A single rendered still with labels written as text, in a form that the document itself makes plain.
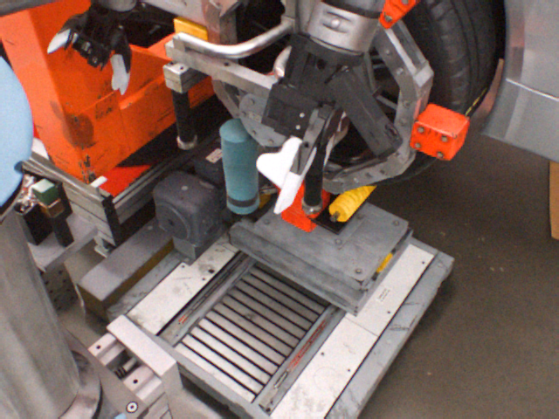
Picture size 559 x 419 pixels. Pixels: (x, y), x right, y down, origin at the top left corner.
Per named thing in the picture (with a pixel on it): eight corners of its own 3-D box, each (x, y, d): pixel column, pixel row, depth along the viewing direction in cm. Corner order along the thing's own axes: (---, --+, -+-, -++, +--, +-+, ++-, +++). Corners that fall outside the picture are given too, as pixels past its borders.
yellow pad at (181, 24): (237, 29, 179) (236, 14, 176) (208, 48, 172) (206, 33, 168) (203, 16, 185) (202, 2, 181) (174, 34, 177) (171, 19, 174)
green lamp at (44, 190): (60, 195, 137) (55, 183, 134) (46, 205, 135) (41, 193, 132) (49, 188, 139) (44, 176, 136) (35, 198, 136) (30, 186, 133)
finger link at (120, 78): (111, 108, 109) (95, 65, 103) (123, 90, 113) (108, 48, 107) (127, 108, 109) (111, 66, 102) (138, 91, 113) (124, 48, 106)
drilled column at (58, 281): (79, 297, 191) (42, 210, 161) (55, 318, 186) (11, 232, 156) (59, 283, 195) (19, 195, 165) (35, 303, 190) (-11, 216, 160)
